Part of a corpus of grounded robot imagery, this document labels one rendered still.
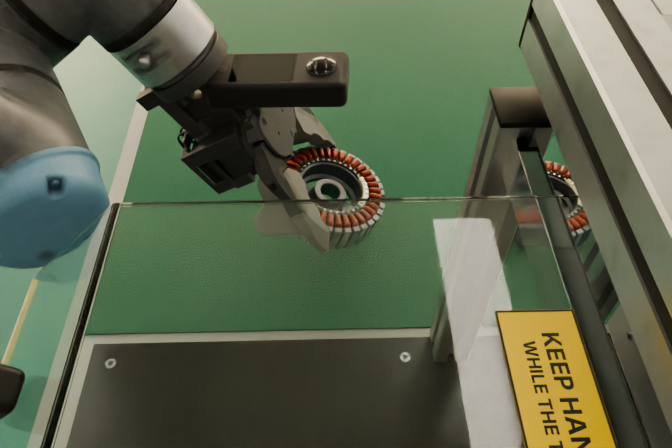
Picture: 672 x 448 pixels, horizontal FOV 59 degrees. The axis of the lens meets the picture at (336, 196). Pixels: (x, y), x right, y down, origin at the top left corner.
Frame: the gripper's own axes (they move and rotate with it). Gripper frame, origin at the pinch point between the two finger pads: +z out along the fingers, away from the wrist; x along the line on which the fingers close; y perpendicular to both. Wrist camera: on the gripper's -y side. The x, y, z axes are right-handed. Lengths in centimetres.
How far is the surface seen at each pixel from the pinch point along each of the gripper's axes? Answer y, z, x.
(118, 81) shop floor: 111, 26, -120
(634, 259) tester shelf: -24.3, -16.6, 26.5
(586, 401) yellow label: -21.5, -15.6, 30.7
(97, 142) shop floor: 109, 27, -90
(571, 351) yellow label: -21.4, -15.6, 28.9
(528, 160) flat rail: -21.0, -13.3, 17.0
